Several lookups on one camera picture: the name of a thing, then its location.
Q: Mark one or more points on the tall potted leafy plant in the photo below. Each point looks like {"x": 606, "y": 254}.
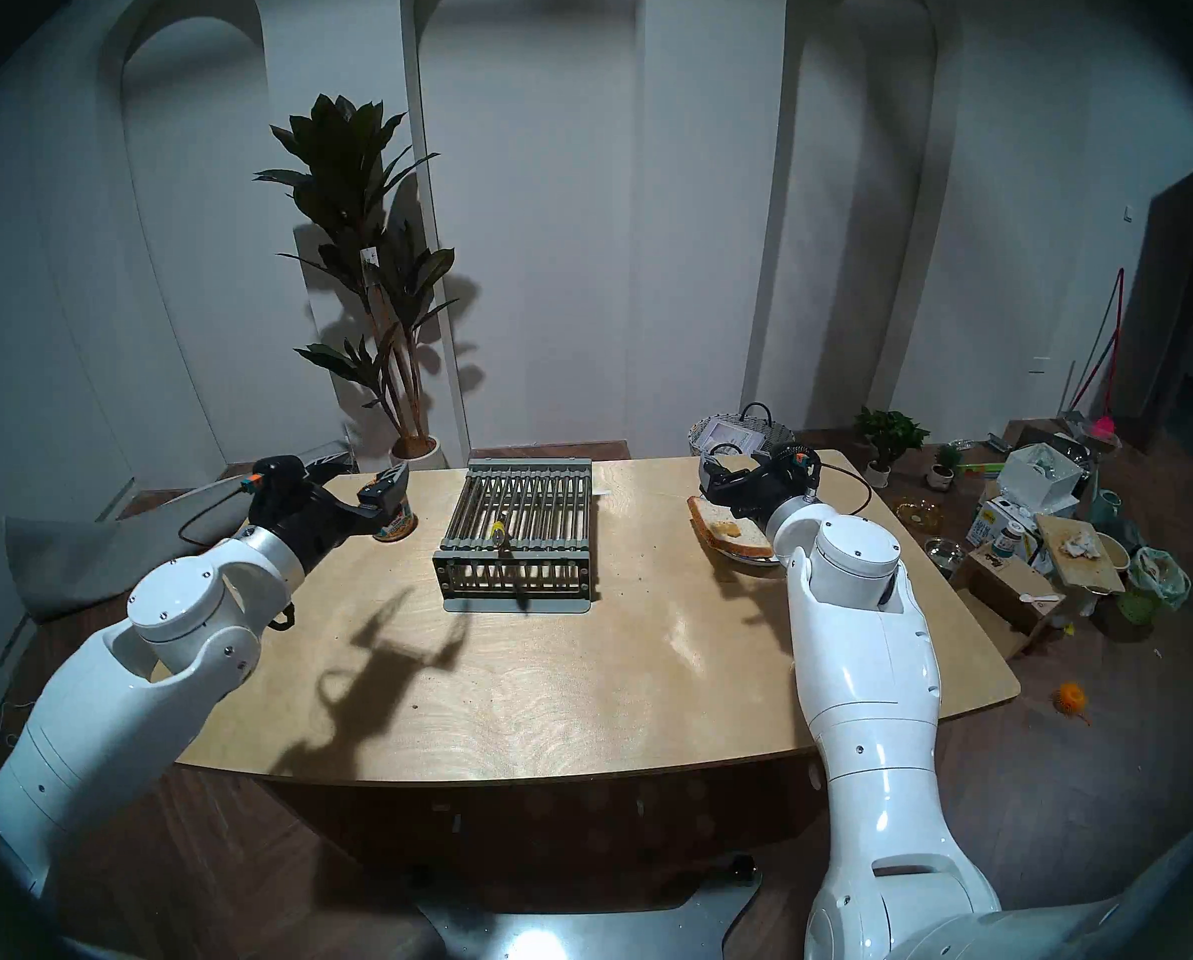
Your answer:
{"x": 346, "y": 168}

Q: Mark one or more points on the wooden cutting board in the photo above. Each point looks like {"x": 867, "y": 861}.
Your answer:
{"x": 1076, "y": 553}

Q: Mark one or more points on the brown wooden box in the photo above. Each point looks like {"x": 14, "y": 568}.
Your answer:
{"x": 1002, "y": 583}

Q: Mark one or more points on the white bread slice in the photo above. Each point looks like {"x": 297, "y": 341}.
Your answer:
{"x": 726, "y": 536}

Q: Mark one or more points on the white printed carton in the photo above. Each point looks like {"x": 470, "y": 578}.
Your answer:
{"x": 992, "y": 523}

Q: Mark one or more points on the small bushy potted plant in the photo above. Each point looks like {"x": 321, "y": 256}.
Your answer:
{"x": 890, "y": 430}

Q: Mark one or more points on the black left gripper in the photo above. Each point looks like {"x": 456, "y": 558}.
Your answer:
{"x": 302, "y": 513}

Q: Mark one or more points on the grey slatted dish rack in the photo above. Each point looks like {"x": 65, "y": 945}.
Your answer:
{"x": 516, "y": 528}

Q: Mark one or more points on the clear glass bowl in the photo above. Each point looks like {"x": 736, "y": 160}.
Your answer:
{"x": 918, "y": 516}

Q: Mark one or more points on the open peanut butter jar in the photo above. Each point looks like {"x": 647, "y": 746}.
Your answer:
{"x": 396, "y": 523}

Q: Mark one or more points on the dark wooden door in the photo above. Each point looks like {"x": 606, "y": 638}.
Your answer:
{"x": 1162, "y": 298}

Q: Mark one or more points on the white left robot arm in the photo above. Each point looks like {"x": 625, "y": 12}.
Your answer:
{"x": 146, "y": 668}

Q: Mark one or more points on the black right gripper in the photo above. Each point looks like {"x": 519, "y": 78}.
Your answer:
{"x": 772, "y": 488}

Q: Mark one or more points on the orange fuzzy ball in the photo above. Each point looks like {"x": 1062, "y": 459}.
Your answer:
{"x": 1068, "y": 698}

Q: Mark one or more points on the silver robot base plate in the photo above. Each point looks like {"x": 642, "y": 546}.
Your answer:
{"x": 596, "y": 928}

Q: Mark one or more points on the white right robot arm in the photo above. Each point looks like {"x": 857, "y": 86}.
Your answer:
{"x": 872, "y": 688}

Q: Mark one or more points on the blue striped white bowl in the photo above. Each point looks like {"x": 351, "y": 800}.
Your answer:
{"x": 746, "y": 560}

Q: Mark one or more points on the tiny potted plant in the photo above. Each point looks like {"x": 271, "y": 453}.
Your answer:
{"x": 944, "y": 466}

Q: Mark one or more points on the white square box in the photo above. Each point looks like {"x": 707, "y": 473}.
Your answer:
{"x": 1036, "y": 476}

